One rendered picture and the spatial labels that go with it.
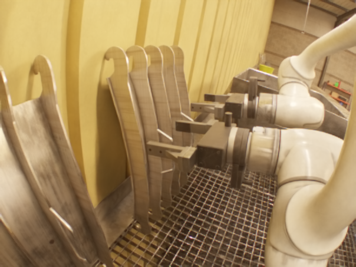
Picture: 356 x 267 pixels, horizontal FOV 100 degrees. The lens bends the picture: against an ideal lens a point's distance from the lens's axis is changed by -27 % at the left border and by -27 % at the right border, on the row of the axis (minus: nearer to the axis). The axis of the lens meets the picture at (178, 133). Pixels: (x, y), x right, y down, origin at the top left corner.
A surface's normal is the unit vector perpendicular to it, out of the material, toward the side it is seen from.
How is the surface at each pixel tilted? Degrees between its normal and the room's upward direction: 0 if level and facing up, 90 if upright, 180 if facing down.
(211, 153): 90
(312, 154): 36
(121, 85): 90
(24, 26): 90
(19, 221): 73
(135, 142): 90
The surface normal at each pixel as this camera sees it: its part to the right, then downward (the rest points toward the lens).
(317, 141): -0.27, -0.58
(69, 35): -0.11, 0.46
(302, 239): -0.69, -0.03
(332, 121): -0.45, 0.37
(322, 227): -0.74, 0.48
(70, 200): 0.91, 0.11
